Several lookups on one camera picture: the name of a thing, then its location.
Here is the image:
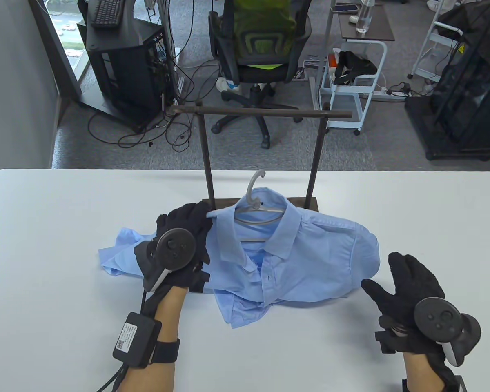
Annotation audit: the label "person's left hand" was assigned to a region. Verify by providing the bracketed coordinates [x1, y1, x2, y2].
[141, 201, 214, 317]

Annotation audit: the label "person's right hand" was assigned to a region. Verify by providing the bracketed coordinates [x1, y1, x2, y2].
[361, 252, 460, 392]

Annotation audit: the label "grey plastic hanger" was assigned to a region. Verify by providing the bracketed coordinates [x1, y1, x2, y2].
[234, 169, 284, 241]

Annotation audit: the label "light blue long-sleeve shirt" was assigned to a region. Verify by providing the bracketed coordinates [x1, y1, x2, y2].
[98, 187, 381, 329]

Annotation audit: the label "person's left forearm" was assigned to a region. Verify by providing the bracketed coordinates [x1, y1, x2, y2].
[118, 286, 188, 392]

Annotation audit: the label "black left hand controller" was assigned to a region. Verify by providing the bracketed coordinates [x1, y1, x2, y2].
[134, 228, 197, 292]

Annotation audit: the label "black hand controller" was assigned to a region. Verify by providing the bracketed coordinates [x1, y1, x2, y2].
[414, 298, 482, 367]
[134, 228, 197, 292]

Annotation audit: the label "black right hand controller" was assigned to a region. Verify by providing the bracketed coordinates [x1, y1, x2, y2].
[414, 298, 482, 367]

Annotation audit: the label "dark wooden hanging rack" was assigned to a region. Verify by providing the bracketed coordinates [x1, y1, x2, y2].
[169, 101, 353, 211]

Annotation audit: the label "black left wrist sensor box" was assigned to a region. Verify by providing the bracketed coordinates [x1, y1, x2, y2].
[113, 312, 163, 368]

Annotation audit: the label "black office chair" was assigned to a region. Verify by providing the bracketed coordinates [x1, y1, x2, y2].
[208, 0, 314, 149]

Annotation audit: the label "black computer tower stand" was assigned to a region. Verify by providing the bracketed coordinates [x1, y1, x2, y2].
[77, 0, 176, 133]

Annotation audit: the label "black covered rack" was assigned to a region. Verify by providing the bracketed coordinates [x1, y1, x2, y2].
[404, 0, 490, 161]

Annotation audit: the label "white power strip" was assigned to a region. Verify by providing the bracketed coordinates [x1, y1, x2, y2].
[367, 84, 409, 100]

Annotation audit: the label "green vest on chair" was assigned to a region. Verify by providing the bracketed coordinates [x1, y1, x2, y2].
[233, 0, 296, 68]

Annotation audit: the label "black keyboard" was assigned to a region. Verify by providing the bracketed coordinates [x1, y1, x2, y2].
[91, 0, 125, 29]

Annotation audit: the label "window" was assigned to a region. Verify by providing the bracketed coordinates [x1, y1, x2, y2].
[45, 0, 88, 78]

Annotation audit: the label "black bag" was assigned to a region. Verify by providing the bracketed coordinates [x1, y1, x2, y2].
[333, 50, 378, 86]

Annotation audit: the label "white ladder shelf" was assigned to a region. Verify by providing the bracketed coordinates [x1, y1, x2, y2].
[408, 0, 464, 82]

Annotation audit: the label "white cart with brown top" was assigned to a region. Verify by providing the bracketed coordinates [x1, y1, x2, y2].
[318, 3, 396, 136]

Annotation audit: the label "clear plastic water bottle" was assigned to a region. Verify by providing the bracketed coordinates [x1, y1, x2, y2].
[355, 0, 375, 34]

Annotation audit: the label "black floor cables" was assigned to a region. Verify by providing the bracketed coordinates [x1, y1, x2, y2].
[88, 0, 221, 149]

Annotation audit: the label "black left wrist strap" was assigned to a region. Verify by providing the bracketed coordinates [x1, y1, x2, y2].
[150, 338, 181, 364]

